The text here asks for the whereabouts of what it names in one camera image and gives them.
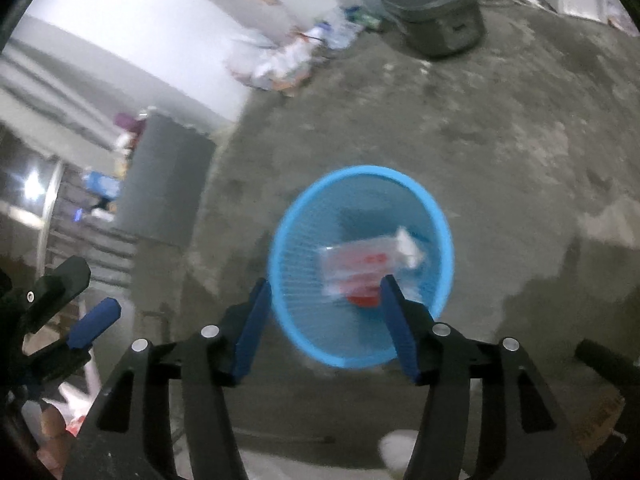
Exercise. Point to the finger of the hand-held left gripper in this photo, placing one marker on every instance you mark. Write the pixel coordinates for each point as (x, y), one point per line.
(60, 280)
(95, 320)

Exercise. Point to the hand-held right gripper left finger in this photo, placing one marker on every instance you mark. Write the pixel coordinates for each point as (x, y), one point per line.
(252, 330)

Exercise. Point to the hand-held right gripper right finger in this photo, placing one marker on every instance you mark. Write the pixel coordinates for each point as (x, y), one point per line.
(400, 330)

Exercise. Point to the blue mesh wastebasket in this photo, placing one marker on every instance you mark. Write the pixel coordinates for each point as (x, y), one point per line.
(300, 280)

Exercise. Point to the clear packet red print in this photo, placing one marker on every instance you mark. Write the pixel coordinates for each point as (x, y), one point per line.
(360, 260)

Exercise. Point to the red round lid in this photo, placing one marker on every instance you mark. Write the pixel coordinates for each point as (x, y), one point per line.
(365, 301)

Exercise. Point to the metal balcony railing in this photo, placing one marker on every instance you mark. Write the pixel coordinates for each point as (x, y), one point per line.
(55, 195)

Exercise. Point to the blue detergent bottle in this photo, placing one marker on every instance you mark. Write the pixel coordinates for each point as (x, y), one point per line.
(100, 185)

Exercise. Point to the white soft object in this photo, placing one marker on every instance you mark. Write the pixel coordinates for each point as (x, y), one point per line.
(400, 450)

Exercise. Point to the grey cabinet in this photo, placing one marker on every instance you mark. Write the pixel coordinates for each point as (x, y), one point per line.
(165, 180)

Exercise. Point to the purple cup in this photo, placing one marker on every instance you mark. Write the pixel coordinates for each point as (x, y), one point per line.
(122, 121)

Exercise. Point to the grey leaning rolls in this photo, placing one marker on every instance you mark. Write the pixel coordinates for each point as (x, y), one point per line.
(50, 95)

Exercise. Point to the black padded bar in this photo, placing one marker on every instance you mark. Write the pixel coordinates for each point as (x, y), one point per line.
(605, 360)

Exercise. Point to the black rice cooker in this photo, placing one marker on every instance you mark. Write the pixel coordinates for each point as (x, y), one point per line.
(430, 10)

